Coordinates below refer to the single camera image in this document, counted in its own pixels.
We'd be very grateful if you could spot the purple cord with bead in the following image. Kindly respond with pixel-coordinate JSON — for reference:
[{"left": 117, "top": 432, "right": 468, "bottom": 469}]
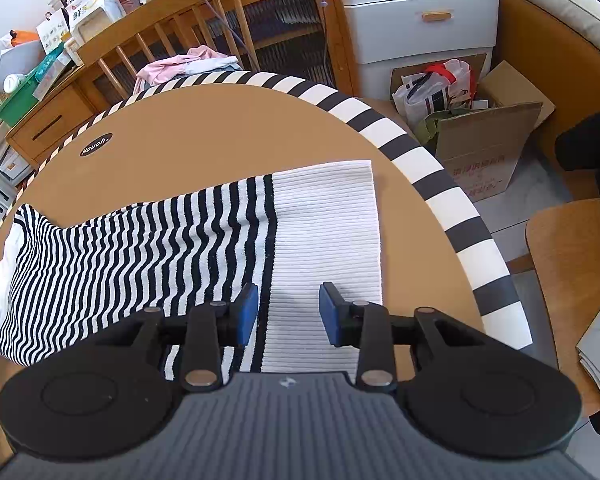
[{"left": 320, "top": 0, "right": 332, "bottom": 86}]

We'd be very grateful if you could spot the green plastic basket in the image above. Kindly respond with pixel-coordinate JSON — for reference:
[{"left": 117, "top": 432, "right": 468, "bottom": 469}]
[{"left": 0, "top": 57, "right": 73, "bottom": 128}]

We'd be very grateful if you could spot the wooden chair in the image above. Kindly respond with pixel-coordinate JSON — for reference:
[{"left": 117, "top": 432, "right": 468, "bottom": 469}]
[
  {"left": 75, "top": 0, "right": 263, "bottom": 103},
  {"left": 525, "top": 199, "right": 600, "bottom": 416}
]

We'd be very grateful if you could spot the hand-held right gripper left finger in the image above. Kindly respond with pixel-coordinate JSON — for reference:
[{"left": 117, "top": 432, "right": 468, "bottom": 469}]
[{"left": 87, "top": 282, "right": 259, "bottom": 393}]

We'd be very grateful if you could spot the beige sofa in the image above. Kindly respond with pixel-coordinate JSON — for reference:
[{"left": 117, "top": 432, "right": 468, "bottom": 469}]
[{"left": 495, "top": 0, "right": 600, "bottom": 66}]

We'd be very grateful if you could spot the white milk powder bag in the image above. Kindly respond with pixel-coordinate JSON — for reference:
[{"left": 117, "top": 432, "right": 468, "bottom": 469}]
[{"left": 62, "top": 0, "right": 121, "bottom": 36}]

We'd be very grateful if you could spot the teal packet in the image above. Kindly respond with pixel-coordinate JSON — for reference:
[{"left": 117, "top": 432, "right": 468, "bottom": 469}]
[{"left": 32, "top": 45, "right": 73, "bottom": 78}]

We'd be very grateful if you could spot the grey paper bag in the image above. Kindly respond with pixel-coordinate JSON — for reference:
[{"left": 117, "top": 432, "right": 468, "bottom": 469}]
[{"left": 0, "top": 40, "right": 46, "bottom": 81}]

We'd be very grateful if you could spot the red white plastic bag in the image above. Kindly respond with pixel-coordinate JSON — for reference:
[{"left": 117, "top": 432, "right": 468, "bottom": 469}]
[{"left": 392, "top": 59, "right": 477, "bottom": 128}]

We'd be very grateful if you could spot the white printed paper bag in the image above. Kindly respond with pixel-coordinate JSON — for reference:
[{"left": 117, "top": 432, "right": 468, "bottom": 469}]
[{"left": 35, "top": 10, "right": 71, "bottom": 53}]

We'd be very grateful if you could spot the large cardboard box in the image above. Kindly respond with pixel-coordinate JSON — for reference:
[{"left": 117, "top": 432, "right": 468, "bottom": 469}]
[{"left": 432, "top": 60, "right": 557, "bottom": 202}]

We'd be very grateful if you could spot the white plastic drawer cabinet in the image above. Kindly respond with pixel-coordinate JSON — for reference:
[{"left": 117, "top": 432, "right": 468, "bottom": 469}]
[{"left": 340, "top": 0, "right": 499, "bottom": 101}]

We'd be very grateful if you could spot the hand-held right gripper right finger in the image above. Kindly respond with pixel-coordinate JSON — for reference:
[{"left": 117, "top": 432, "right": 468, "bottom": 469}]
[{"left": 319, "top": 282, "right": 486, "bottom": 393}]

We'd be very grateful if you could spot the wooden sideboard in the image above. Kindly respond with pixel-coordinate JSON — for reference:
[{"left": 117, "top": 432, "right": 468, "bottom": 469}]
[{"left": 5, "top": 0, "right": 361, "bottom": 161}]

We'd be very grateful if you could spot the black white striped sweater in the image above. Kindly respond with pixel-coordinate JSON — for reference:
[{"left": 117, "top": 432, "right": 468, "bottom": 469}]
[{"left": 0, "top": 160, "right": 385, "bottom": 381}]

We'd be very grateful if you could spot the pink garment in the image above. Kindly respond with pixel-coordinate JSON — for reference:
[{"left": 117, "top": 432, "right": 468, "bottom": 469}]
[{"left": 136, "top": 46, "right": 241, "bottom": 86}]

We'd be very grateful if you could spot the orange pouch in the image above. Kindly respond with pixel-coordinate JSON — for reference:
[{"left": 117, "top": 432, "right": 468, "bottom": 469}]
[{"left": 9, "top": 29, "right": 42, "bottom": 47}]

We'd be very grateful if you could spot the black oval sticker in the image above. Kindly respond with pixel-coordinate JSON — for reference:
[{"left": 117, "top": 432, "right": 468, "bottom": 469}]
[{"left": 79, "top": 132, "right": 115, "bottom": 157}]

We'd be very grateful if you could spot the black cloth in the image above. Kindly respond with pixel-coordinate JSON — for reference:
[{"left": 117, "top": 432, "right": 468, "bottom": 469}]
[{"left": 555, "top": 102, "right": 600, "bottom": 201}]

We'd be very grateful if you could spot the green bag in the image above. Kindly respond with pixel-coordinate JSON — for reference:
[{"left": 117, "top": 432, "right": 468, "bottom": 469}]
[{"left": 414, "top": 107, "right": 468, "bottom": 153}]

